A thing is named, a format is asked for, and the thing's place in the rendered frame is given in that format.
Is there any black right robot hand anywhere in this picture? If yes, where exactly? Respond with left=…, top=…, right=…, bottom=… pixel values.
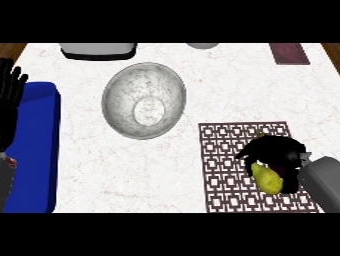
left=235, top=135, right=309, bottom=194

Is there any yellow-green pear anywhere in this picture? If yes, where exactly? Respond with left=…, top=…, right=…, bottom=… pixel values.
left=250, top=161, right=284, bottom=196

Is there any brown patterned placemat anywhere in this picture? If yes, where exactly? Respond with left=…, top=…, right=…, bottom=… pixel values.
left=198, top=121, right=322, bottom=214

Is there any white marble bowl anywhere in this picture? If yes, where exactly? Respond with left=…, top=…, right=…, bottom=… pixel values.
left=100, top=61, right=188, bottom=141

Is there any white and black appliance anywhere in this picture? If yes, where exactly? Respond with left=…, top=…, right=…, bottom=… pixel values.
left=58, top=43, right=139, bottom=62

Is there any dark maroon flat board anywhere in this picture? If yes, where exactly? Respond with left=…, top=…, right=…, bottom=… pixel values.
left=267, top=43, right=312, bottom=66

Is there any pale grey round object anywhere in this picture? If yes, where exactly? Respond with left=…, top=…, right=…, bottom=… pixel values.
left=185, top=43, right=221, bottom=50

